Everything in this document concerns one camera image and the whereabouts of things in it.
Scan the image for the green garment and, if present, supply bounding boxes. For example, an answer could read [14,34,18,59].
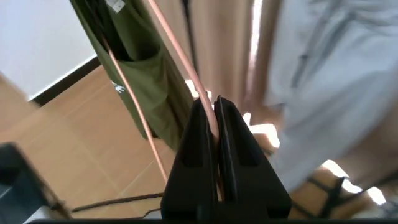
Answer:
[70,0,195,152]

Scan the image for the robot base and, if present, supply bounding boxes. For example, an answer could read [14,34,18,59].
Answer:
[0,142,73,220]

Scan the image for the pink clothes hanger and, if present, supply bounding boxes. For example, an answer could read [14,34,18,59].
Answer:
[101,0,222,200]

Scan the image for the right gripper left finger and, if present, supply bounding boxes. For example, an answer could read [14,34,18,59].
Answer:
[160,98,218,218]

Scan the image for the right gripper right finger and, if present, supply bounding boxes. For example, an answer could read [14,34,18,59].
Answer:
[214,95,292,218]

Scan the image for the pale grey shorts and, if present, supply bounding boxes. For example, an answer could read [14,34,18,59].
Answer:
[264,0,398,194]

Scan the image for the black cable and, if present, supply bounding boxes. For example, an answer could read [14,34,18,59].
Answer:
[71,192,165,218]

